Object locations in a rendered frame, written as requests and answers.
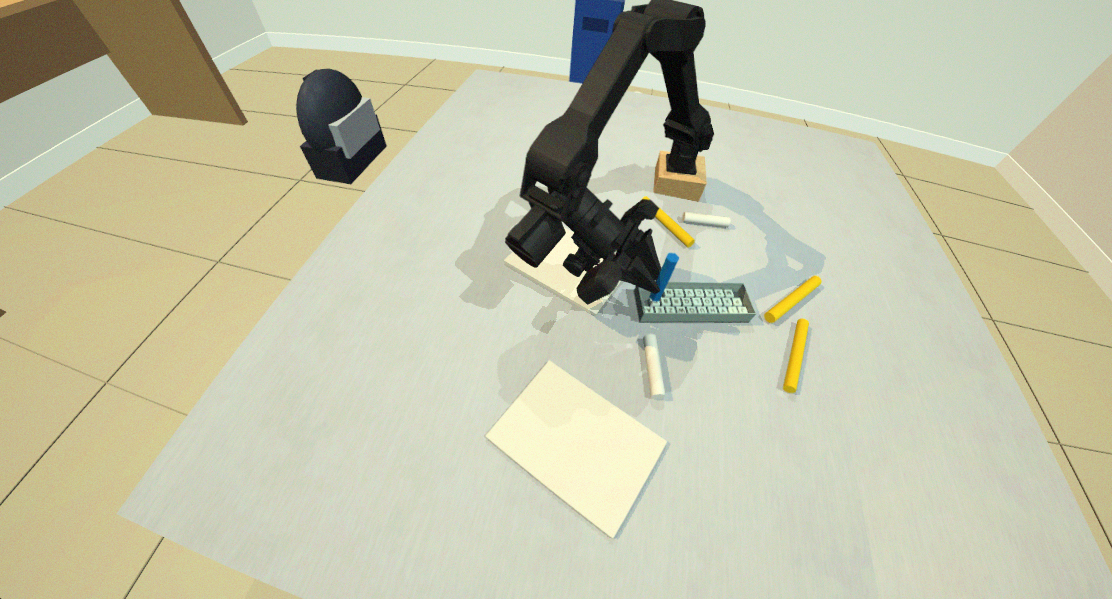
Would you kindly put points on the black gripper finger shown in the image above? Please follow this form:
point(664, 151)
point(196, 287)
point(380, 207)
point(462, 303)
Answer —
point(637, 274)
point(645, 250)

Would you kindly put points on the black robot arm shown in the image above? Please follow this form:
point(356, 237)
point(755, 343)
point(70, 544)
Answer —
point(563, 155)

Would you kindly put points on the grey keyboard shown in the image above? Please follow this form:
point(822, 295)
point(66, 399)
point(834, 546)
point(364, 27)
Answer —
point(703, 302)

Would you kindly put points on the blue stylus with grey tip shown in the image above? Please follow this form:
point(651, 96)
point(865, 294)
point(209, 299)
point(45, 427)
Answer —
point(664, 276)

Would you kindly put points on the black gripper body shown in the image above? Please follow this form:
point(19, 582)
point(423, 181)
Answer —
point(605, 234)

